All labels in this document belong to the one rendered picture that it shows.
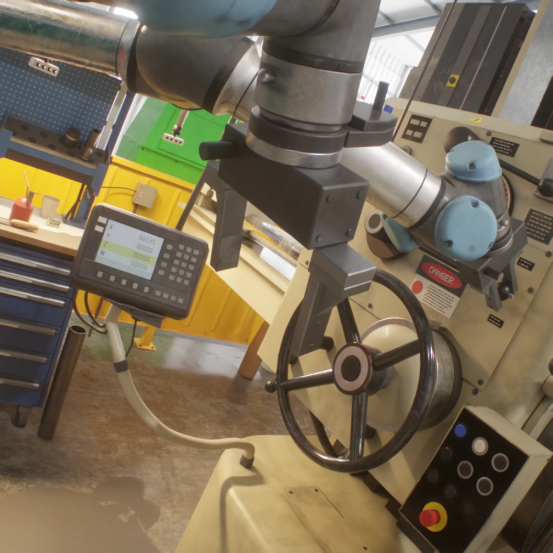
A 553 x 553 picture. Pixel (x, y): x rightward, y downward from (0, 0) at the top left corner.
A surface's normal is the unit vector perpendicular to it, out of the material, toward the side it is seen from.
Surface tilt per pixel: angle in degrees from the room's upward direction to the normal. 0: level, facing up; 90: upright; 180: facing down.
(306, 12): 117
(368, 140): 97
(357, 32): 98
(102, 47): 108
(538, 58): 90
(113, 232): 71
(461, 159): 58
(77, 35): 99
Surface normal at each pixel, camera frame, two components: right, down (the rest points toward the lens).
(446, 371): 0.66, -0.18
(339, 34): 0.29, 0.58
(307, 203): -0.79, 0.21
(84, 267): 0.42, 0.02
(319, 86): 0.09, 0.58
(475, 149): -0.43, -0.65
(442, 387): 0.62, 0.07
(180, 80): -0.50, 0.67
